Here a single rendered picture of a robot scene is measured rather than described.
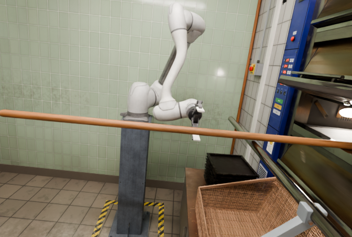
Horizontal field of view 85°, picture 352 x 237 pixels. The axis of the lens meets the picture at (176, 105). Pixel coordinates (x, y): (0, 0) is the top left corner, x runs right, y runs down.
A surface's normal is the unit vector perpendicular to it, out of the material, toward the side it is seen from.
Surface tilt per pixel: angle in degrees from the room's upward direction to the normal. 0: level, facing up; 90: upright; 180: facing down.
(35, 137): 90
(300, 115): 90
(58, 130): 90
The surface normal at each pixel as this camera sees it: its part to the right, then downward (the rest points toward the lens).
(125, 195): 0.06, 0.23
